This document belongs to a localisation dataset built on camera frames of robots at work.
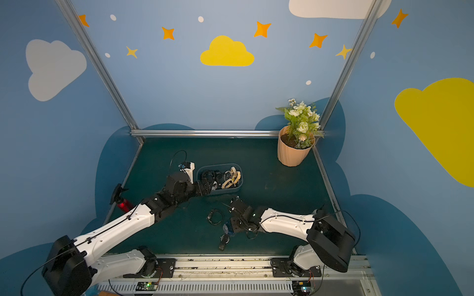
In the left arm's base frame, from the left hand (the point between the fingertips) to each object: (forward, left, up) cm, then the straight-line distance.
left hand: (210, 180), depth 80 cm
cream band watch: (+8, -8, -16) cm, 19 cm away
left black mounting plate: (-31, +19, -18) cm, 41 cm away
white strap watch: (+7, 0, -16) cm, 17 cm away
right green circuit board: (-36, -38, -19) cm, 56 cm away
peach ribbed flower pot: (+23, -42, -3) cm, 48 cm away
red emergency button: (-8, +39, -11) cm, 42 cm away
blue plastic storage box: (+17, -3, -14) cm, 22 cm away
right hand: (-12, -12, -17) cm, 24 cm away
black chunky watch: (+14, +5, -19) cm, 24 cm away
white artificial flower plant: (+29, -44, +9) cm, 53 cm away
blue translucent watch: (-16, -8, -16) cm, 24 cm away
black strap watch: (-19, -7, -18) cm, 28 cm away
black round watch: (-9, -1, -18) cm, 20 cm away
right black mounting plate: (-30, -33, -18) cm, 48 cm away
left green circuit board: (-37, +23, -19) cm, 48 cm away
